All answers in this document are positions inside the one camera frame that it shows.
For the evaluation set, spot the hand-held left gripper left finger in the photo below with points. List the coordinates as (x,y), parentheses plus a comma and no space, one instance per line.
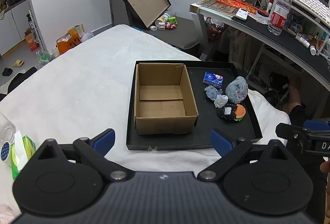
(107,139)

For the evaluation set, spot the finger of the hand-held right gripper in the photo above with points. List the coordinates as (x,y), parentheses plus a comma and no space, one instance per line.
(288,131)

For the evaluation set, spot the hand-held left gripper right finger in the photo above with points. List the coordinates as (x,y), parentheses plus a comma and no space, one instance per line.
(220,140)

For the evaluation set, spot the black shallow tray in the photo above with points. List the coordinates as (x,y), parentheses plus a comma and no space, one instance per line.
(206,120)

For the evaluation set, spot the black pouch with white patch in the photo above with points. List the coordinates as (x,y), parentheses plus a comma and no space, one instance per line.
(225,115)

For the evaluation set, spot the small burger plush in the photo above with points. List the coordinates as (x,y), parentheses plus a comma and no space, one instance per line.
(240,111)

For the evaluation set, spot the white roll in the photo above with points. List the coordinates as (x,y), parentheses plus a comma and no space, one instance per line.
(221,100)

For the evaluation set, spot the small grey-blue fabric toy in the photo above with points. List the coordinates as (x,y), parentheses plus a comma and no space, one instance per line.
(211,92)

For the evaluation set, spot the grey plush toy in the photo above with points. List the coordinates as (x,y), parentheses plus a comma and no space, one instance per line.
(236,90)

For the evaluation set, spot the brown cardboard box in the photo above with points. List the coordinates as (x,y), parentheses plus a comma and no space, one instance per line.
(165,123)

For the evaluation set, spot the blue tissue packet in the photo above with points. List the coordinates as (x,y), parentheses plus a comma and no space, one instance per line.
(213,79)

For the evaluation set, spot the person's right hand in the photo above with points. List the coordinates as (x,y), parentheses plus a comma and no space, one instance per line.
(325,167)

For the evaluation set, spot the person's leg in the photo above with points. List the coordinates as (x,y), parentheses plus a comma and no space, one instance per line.
(294,90)

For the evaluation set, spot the green tissue pack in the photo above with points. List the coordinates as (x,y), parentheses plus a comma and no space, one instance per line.
(27,146)

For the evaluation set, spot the white hanging bags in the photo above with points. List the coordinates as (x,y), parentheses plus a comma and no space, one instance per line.
(241,48)

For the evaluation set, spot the clear plastic bottle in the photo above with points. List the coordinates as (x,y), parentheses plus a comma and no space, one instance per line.
(6,128)

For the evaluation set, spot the green plastic bags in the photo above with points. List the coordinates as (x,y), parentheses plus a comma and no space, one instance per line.
(45,57)

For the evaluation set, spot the orange shopping bag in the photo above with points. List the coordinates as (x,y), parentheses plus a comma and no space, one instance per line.
(67,44)

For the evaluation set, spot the black clothing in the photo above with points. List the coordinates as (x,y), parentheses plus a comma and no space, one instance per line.
(23,78)

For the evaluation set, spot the red basket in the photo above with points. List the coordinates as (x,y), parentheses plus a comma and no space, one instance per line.
(215,33)

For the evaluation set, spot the dark curved desk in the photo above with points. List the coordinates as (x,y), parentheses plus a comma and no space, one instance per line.
(257,28)

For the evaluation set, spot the yellow package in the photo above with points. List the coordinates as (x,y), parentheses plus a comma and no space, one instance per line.
(76,30)

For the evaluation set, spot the clear water bottle red label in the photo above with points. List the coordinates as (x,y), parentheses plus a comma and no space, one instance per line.
(278,15)

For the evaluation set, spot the yellow slipper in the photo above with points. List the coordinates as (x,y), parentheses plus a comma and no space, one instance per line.
(18,63)

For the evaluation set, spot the white papers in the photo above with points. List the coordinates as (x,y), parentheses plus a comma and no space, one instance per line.
(259,17)

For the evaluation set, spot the black slipper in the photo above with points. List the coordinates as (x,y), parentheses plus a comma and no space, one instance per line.
(7,72)

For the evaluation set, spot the white charger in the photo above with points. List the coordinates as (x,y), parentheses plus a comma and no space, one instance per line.
(153,28)

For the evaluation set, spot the orange carton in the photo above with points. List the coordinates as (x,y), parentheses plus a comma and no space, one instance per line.
(31,41)

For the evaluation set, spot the pink toy figure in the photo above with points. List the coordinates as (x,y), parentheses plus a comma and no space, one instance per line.
(170,26)

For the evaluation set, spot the white cube toy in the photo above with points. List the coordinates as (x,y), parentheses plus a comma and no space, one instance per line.
(161,26)

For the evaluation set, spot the green toy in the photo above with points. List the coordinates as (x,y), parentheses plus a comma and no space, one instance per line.
(173,20)

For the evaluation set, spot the instant noodle cup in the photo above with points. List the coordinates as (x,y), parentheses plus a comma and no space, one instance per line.
(163,18)

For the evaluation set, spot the brown patterned board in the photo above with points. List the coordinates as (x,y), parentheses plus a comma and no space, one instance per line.
(216,6)

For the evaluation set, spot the spray bottle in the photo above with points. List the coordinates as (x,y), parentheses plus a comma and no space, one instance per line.
(29,23)

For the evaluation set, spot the white cabinet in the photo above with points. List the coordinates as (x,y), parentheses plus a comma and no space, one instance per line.
(13,20)

